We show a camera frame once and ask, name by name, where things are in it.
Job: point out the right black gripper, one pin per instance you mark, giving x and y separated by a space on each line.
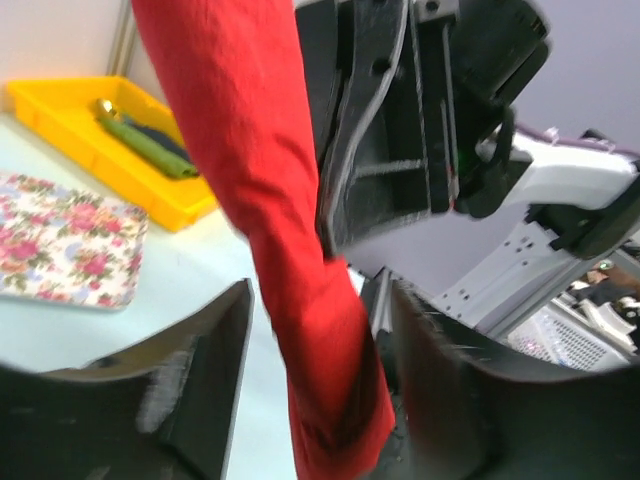
419 100

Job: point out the yellow plastic tray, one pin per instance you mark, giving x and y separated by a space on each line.
62 111

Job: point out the gold spoon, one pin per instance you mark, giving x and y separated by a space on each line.
106 109

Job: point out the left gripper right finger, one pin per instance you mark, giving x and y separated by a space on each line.
477 409

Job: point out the black rolled napkin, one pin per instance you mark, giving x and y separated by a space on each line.
159 137

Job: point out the red paper napkin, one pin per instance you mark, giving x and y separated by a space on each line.
233 75

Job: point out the right aluminium frame post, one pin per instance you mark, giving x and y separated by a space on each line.
124 42

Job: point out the floral cloth mat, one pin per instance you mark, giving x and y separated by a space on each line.
68 246

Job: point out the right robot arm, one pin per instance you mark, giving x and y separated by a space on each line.
564 204

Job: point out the green rolled napkin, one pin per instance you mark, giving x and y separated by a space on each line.
168 163

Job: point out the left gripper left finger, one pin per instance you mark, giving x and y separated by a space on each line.
161 409

